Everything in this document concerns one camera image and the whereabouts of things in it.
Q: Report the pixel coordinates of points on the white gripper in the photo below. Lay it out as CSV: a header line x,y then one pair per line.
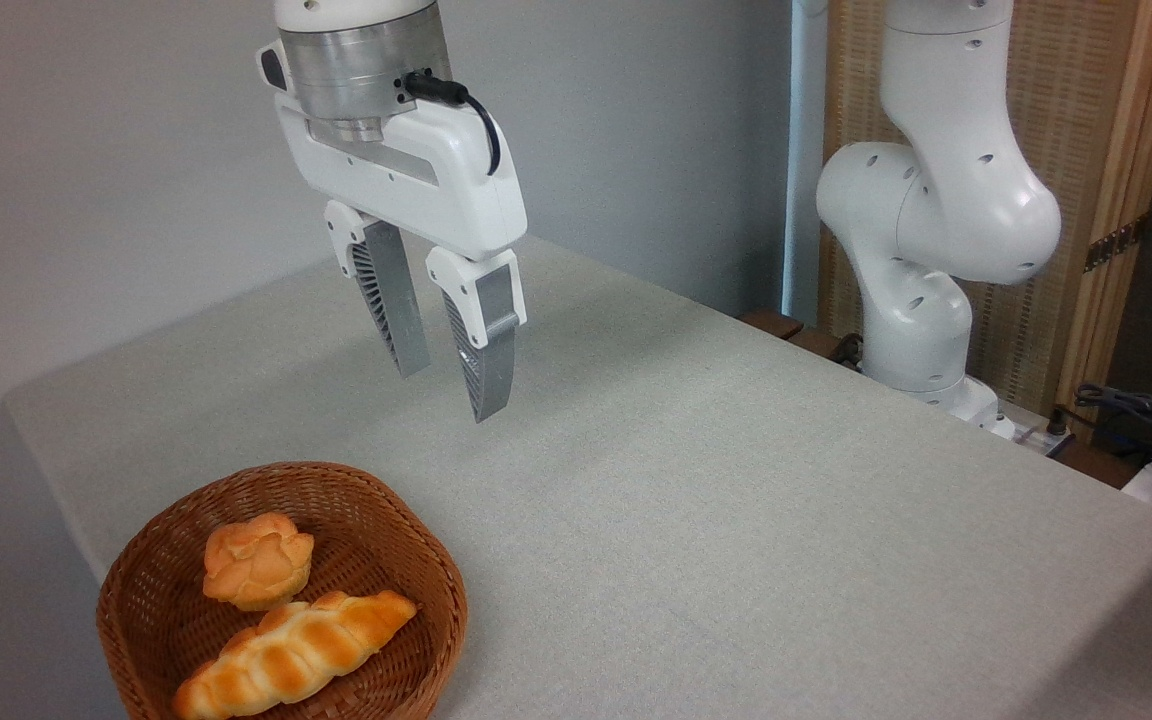
x,y
456,190

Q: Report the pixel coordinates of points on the round flower-shaped bread bun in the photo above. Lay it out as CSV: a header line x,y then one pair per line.
x,y
256,560

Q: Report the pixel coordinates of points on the long twisted bread loaf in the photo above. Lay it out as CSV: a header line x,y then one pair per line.
x,y
286,655

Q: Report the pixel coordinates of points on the grey tablecloth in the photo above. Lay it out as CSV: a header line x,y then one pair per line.
x,y
736,500

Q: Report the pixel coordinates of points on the brown wicker basket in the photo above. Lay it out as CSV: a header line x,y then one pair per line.
x,y
156,600

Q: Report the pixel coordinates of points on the metal screen hinge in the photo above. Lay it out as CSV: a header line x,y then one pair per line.
x,y
1116,243

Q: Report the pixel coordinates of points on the white vertical post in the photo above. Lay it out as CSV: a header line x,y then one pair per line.
x,y
804,150

